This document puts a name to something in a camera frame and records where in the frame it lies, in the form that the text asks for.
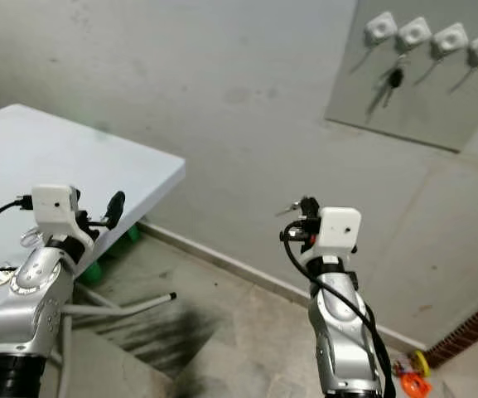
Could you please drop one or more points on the white folding table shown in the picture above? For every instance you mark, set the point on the white folding table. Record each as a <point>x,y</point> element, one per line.
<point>40,149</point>

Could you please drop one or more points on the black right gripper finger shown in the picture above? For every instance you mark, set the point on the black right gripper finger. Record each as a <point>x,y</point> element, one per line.
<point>309,207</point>

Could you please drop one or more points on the grey wall board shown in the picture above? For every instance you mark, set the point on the grey wall board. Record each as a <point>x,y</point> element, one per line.
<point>429,108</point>

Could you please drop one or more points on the white metal table leg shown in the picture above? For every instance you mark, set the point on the white metal table leg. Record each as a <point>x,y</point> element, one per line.
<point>131,305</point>

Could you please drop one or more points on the black head car key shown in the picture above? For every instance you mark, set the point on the black head car key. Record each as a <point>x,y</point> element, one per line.
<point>397,78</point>

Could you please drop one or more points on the orange plastic toy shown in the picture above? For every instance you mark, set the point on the orange plastic toy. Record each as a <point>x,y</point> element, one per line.
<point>412,384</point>

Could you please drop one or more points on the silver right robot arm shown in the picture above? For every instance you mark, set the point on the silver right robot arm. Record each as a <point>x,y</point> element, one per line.
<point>342,340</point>

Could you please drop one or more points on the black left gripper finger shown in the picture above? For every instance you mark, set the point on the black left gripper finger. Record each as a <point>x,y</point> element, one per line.
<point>117,207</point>

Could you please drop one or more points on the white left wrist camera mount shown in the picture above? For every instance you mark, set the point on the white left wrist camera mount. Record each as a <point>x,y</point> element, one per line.
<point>52,207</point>

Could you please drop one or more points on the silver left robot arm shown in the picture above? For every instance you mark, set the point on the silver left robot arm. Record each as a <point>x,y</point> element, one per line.
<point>31,290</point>

